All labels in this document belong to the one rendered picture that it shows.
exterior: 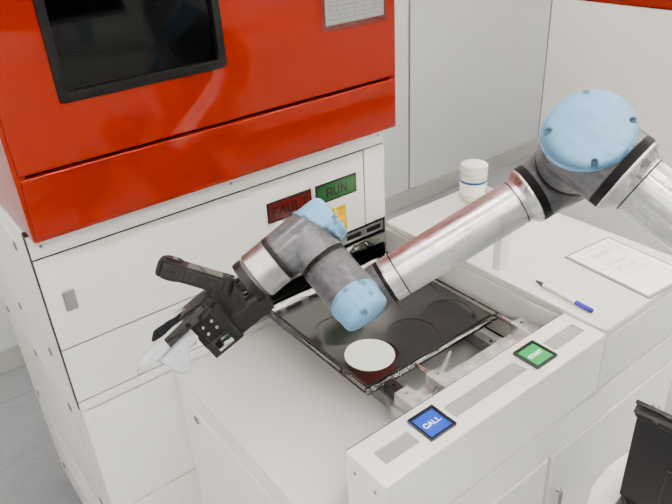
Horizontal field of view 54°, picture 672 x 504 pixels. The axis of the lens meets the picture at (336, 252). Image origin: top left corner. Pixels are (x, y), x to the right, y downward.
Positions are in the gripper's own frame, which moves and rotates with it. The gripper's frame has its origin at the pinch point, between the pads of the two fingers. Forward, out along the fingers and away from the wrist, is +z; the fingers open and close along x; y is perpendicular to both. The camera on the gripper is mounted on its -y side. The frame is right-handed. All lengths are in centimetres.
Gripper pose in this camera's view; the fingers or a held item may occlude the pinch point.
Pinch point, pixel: (141, 353)
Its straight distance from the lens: 104.1
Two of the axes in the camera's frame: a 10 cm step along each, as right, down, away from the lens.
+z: -7.7, 6.3, 0.1
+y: 6.2, 7.5, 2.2
